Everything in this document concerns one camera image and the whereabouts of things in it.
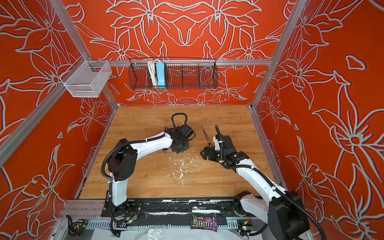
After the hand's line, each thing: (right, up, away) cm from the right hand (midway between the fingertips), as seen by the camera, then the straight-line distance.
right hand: (205, 153), depth 82 cm
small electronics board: (+18, -31, -14) cm, 39 cm away
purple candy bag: (-4, -29, -14) cm, 33 cm away
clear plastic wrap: (-27, -33, -15) cm, 46 cm away
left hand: (-11, +2, +8) cm, 14 cm away
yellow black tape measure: (-60, -30, -16) cm, 69 cm away
